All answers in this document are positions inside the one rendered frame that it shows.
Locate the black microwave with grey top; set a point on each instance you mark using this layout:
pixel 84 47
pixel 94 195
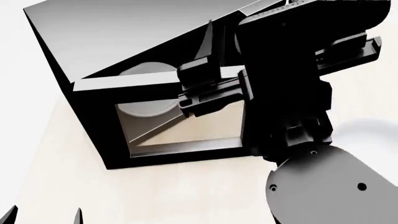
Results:
pixel 109 30

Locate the grey round turntable plate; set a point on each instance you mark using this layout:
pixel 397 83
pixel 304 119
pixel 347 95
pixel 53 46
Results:
pixel 146 109

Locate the black right gripper camera box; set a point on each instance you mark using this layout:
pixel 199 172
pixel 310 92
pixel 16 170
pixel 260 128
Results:
pixel 273 42

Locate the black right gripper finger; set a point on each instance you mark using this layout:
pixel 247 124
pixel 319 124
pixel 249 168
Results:
pixel 348 40
pixel 194 74

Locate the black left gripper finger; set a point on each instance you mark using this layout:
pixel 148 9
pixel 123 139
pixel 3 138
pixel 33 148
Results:
pixel 8 217
pixel 79 217

